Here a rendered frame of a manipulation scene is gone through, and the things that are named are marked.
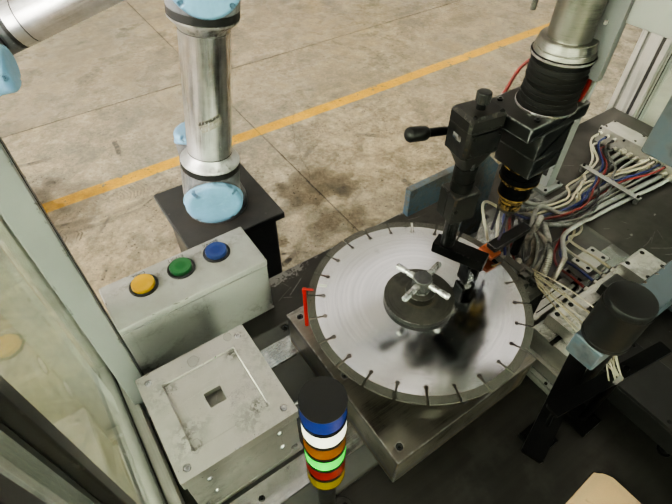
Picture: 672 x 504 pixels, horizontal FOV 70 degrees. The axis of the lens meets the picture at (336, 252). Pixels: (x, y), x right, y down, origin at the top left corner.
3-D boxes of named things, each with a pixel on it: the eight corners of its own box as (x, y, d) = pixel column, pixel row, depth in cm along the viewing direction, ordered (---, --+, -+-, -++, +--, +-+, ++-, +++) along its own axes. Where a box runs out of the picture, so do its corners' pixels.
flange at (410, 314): (397, 264, 81) (398, 254, 80) (461, 285, 78) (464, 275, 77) (373, 313, 75) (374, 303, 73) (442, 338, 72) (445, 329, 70)
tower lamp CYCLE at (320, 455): (318, 470, 48) (317, 460, 46) (294, 433, 50) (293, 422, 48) (354, 445, 50) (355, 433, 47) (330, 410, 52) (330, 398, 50)
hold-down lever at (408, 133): (431, 168, 60) (434, 150, 58) (399, 144, 63) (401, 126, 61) (476, 147, 63) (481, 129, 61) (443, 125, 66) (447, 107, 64)
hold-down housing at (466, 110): (447, 231, 69) (477, 106, 54) (429, 211, 72) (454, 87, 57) (478, 220, 71) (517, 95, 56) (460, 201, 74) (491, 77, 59)
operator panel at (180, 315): (143, 376, 90) (116, 332, 79) (125, 335, 96) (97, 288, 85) (274, 307, 100) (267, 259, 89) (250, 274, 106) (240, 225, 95)
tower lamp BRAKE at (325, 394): (316, 446, 43) (315, 433, 41) (290, 407, 46) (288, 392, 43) (356, 419, 45) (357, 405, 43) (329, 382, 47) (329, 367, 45)
